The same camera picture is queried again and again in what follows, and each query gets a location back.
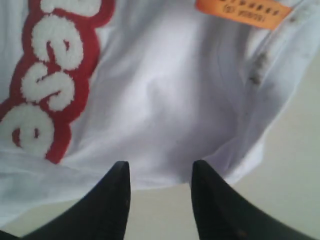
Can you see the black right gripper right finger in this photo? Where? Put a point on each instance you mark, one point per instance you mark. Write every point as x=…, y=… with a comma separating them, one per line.
x=221, y=213

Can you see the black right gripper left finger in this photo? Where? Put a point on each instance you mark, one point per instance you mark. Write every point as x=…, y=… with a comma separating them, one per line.
x=100, y=215

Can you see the white t-shirt red lettering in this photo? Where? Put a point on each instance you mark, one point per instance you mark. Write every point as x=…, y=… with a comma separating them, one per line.
x=156, y=83

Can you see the orange t-shirt tag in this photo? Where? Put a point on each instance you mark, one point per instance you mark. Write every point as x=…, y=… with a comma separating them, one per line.
x=266, y=14

